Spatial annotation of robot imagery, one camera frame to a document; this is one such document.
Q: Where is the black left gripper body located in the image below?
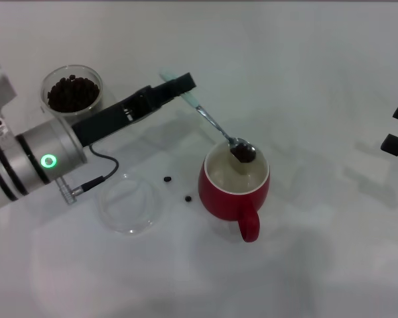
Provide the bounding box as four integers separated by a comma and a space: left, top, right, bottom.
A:
70, 85, 164, 149

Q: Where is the blue handled metal spoon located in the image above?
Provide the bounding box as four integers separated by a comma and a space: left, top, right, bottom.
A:
158, 67, 257, 164

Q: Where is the small heap of coffee beans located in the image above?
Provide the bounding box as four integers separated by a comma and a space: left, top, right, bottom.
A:
230, 143, 256, 164

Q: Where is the clear glass saucer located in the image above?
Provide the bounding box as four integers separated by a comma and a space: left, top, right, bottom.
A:
99, 86, 118, 109
99, 172, 163, 237

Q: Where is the red mug white inside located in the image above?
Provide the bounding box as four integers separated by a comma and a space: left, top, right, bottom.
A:
198, 138, 272, 244

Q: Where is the coffee beans pile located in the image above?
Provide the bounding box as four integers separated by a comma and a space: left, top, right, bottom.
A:
47, 75, 101, 113

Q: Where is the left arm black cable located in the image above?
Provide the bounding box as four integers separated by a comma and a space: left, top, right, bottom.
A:
56, 143, 119, 205

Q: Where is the clear glass cup with handle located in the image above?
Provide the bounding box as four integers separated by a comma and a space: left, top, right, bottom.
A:
39, 64, 105, 121

